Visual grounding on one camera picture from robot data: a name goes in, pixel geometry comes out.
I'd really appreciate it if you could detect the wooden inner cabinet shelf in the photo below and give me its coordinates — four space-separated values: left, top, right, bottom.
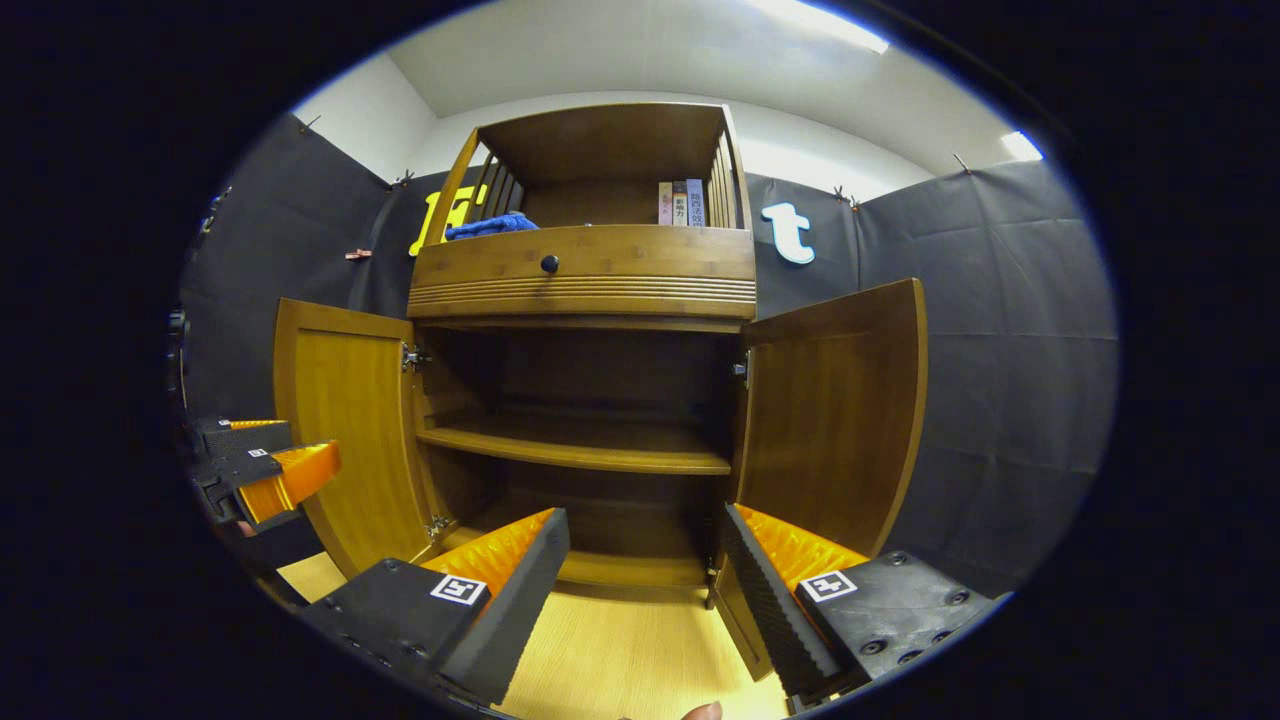
417 424 734 476

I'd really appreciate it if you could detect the wooden cabinet door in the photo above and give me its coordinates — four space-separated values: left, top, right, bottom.
273 298 443 579
713 278 929 683

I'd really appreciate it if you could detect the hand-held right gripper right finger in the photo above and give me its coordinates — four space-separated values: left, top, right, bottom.
722 503 1002 706

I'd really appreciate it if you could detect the wooden cabinet drawer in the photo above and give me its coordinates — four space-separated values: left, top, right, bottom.
409 224 758 303

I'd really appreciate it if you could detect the blue towel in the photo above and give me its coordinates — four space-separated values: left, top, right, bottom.
444 210 540 242

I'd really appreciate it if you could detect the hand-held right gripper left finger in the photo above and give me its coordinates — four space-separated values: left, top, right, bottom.
300 507 572 707

